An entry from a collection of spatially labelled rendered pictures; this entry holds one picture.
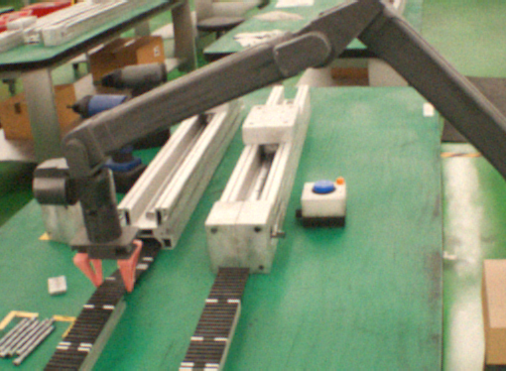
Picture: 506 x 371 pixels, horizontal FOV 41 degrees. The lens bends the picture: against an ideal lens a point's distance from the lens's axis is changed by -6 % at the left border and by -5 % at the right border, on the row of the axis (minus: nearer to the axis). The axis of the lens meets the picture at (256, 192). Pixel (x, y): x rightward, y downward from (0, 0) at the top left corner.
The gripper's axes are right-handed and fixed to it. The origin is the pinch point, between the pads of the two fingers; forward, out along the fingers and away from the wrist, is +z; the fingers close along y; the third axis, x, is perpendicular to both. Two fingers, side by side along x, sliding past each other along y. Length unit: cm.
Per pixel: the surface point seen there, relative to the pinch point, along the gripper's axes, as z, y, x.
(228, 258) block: 0.0, -17.3, -9.1
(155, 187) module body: -2.7, 2.1, -33.6
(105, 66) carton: 46, 146, -374
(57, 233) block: 1.2, 20.0, -21.1
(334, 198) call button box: -2.9, -34.4, -26.2
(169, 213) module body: -4.1, -5.1, -18.5
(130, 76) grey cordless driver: -17, 19, -74
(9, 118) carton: 46, 166, -259
